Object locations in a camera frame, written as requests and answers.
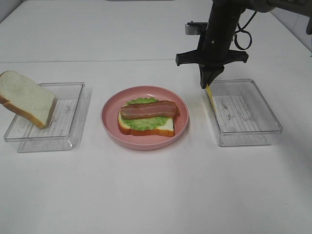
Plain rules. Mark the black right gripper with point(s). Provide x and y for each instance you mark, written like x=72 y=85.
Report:
x=214 y=44

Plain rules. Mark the yellow cheese slice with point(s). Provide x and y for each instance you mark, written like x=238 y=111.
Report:
x=210 y=97

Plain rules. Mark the curved bacon strip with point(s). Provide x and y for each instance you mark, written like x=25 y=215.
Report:
x=177 y=113

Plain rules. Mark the white bread slice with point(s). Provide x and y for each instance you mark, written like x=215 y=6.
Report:
x=167 y=130
x=25 y=98

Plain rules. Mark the green lettuce leaf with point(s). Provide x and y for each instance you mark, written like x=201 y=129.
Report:
x=143 y=124

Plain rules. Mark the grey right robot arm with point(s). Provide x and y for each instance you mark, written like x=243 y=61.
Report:
x=303 y=7

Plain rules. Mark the clear right plastic tray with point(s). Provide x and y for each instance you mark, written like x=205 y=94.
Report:
x=242 y=116

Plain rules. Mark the clear plastic tray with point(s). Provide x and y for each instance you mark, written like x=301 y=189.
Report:
x=242 y=116
x=66 y=125

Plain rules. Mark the pink round plate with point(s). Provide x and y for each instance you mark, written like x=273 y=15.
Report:
x=112 y=106

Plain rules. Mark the clear left plastic tray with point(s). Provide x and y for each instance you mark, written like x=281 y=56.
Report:
x=66 y=125

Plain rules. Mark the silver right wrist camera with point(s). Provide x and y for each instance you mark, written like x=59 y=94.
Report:
x=195 y=28

